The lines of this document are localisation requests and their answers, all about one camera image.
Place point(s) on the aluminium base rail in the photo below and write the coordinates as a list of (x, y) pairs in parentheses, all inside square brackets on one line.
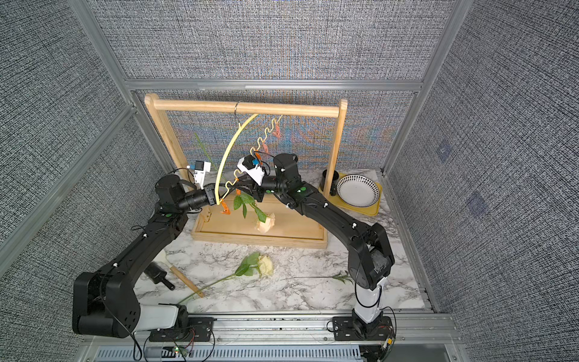
[(418, 335)]

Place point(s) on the yellow plastic clip hanger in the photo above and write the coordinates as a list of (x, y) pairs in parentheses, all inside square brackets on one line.
[(266, 108)]

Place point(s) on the wooden handled spatula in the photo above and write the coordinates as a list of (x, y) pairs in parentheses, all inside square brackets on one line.
[(161, 257)]

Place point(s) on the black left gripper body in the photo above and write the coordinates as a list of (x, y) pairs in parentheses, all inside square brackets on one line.
[(209, 194)]

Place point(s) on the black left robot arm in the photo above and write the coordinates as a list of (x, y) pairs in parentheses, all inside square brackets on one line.
[(104, 301)]

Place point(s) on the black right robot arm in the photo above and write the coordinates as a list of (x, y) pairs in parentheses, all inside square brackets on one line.
[(370, 257)]

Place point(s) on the wooden hanging rack frame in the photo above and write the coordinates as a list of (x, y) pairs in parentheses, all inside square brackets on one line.
[(290, 229)]

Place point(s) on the white rose with stem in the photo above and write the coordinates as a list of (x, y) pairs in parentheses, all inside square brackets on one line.
[(254, 264)]

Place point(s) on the pink clip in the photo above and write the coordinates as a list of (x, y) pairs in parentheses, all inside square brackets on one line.
[(277, 132)]

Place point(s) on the orange bottom clip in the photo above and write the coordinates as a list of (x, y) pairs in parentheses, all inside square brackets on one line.
[(226, 209)]

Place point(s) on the white patterned plate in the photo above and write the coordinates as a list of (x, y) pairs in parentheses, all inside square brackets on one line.
[(358, 191)]

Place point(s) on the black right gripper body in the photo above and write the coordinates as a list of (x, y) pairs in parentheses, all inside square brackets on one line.
[(259, 191)]

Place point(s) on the green leafy sprig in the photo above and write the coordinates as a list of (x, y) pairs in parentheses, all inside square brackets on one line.
[(343, 277)]

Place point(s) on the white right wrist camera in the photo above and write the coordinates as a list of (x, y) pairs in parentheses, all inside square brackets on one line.
[(251, 166)]

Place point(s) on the black scoop tool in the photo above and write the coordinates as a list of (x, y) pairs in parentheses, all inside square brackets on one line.
[(158, 275)]

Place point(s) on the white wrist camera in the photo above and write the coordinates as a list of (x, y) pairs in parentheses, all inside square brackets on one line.
[(251, 166), (199, 170)]

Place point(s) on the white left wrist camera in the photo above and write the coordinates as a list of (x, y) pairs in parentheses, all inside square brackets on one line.
[(199, 170)]

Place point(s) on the peach rose with stem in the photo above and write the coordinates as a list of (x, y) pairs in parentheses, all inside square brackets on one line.
[(265, 221)]

